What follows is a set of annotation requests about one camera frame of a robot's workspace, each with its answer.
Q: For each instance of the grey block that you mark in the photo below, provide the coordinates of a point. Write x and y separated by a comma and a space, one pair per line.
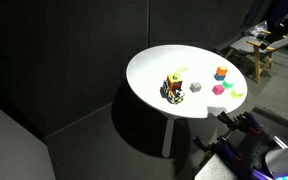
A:
195, 87

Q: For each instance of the pink block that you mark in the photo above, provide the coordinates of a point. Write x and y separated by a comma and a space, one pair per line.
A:
218, 89

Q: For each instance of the blue block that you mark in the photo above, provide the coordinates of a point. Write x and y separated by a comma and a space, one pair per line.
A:
219, 77

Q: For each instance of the orange block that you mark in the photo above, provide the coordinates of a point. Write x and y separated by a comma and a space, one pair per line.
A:
222, 70

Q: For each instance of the lime green block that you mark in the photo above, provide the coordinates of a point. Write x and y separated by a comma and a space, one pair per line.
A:
237, 94

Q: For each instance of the black white patterned cube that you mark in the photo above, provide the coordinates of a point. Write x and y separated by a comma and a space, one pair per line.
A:
165, 88

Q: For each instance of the white round table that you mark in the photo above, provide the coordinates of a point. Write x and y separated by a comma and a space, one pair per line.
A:
150, 66

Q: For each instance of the orange number six cube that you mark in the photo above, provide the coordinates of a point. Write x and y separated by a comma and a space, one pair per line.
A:
174, 81

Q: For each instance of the black white letter cube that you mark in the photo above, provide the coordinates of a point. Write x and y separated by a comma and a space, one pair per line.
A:
176, 97

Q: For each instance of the blue spring clamp orange tips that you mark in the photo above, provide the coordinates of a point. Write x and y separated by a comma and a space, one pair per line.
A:
250, 122
229, 150

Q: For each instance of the grey metal box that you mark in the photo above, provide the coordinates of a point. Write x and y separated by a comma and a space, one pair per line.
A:
215, 170

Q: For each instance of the wooden chair grey seat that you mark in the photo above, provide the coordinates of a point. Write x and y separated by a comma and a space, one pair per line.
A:
259, 50

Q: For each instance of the clear plastic bag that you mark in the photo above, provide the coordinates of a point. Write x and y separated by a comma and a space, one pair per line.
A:
257, 28

